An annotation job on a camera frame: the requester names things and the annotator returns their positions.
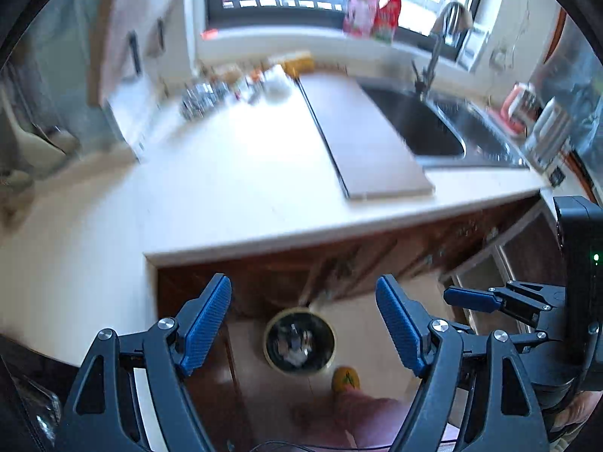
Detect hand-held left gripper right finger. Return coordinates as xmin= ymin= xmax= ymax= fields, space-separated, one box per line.
xmin=375 ymin=274 xmax=552 ymax=452

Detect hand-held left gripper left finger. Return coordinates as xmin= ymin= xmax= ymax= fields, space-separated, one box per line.
xmin=54 ymin=273 xmax=233 ymax=452

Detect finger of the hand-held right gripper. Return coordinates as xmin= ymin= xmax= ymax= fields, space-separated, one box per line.
xmin=444 ymin=280 xmax=566 ymax=328
xmin=511 ymin=330 xmax=561 ymax=359

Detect black round bin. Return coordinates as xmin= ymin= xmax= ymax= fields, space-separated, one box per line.
xmin=262 ymin=307 xmax=337 ymax=376

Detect silver foil wrapper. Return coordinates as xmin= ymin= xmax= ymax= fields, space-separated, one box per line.
xmin=179 ymin=82 xmax=231 ymax=121

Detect white plastic wrapper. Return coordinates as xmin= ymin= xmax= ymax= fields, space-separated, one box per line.
xmin=261 ymin=68 xmax=295 ymax=99

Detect person's right hand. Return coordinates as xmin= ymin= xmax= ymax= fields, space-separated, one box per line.
xmin=549 ymin=388 xmax=599 ymax=440

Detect stainless steel oven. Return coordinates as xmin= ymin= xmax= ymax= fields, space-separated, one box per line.
xmin=443 ymin=207 xmax=571 ymax=335

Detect yellow slipper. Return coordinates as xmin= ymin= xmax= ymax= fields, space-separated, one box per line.
xmin=332 ymin=366 xmax=363 ymax=392

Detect brown wooden cabinet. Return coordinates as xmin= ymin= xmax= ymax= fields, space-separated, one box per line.
xmin=155 ymin=195 xmax=557 ymax=452

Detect person's pink trousers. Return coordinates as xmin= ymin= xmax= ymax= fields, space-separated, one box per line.
xmin=292 ymin=388 xmax=460 ymax=450

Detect stainless steel double sink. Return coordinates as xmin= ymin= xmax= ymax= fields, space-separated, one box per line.
xmin=360 ymin=80 xmax=531 ymax=170

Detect brown cutting board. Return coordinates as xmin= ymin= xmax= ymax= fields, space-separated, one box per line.
xmin=299 ymin=74 xmax=434 ymax=200

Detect black gas stove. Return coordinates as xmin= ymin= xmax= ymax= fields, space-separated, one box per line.
xmin=0 ymin=332 xmax=67 ymax=452

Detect pink glass kettle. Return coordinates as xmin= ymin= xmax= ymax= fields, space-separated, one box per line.
xmin=499 ymin=82 xmax=542 ymax=135

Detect white cutting board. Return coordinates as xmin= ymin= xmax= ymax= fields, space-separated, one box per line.
xmin=104 ymin=75 xmax=189 ymax=161

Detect metal faucet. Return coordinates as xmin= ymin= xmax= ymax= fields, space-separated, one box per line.
xmin=412 ymin=2 xmax=472 ymax=99

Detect grey dish cloth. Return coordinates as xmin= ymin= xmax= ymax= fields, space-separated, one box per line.
xmin=431 ymin=7 xmax=474 ymax=34

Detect black cutting board rack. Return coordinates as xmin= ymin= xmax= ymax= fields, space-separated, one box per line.
xmin=127 ymin=19 xmax=167 ymax=76

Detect red spray bottle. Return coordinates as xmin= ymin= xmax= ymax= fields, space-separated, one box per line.
xmin=372 ymin=0 xmax=406 ymax=41

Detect pink dish soap bottle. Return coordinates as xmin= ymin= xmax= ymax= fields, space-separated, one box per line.
xmin=343 ymin=0 xmax=382 ymax=36

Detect wooden cutting board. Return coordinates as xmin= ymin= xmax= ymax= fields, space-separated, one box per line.
xmin=87 ymin=0 xmax=189 ymax=107

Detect white wall socket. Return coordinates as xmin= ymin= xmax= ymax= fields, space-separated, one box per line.
xmin=490 ymin=42 xmax=514 ymax=71

